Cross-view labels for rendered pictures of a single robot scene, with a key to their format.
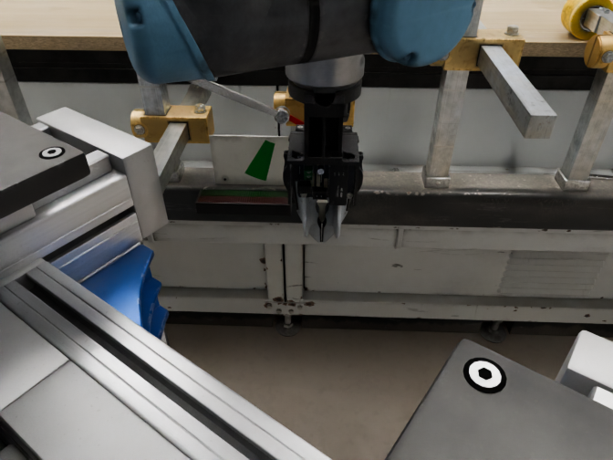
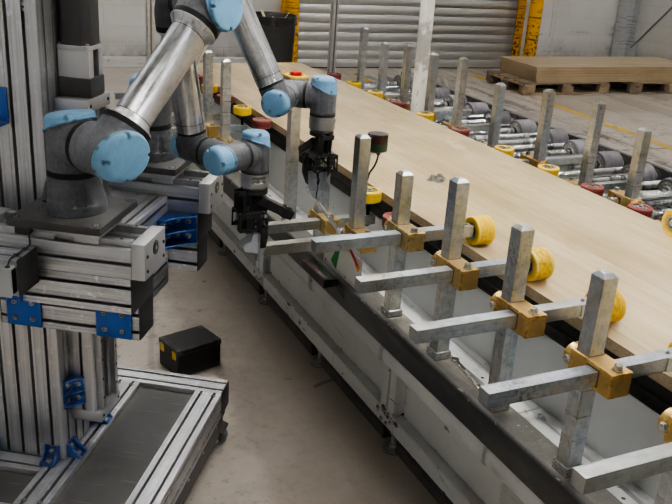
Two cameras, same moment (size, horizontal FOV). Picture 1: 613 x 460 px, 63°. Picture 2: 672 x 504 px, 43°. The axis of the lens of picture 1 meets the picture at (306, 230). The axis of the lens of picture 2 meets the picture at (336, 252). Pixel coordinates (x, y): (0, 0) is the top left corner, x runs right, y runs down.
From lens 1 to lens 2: 210 cm
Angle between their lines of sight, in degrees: 55
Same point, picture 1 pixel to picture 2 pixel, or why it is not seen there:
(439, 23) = (212, 164)
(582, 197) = (427, 360)
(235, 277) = (376, 374)
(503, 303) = not seen: outside the picture
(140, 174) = (203, 191)
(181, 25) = (175, 145)
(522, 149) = not seen: hidden behind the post
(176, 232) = (316, 288)
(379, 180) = (374, 299)
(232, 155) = not seen: hidden behind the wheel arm
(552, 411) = (124, 203)
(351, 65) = (247, 182)
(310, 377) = (355, 472)
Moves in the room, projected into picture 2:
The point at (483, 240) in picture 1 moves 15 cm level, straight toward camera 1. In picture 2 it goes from (410, 381) to (355, 379)
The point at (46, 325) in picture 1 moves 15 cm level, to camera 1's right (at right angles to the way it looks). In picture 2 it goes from (145, 201) to (161, 218)
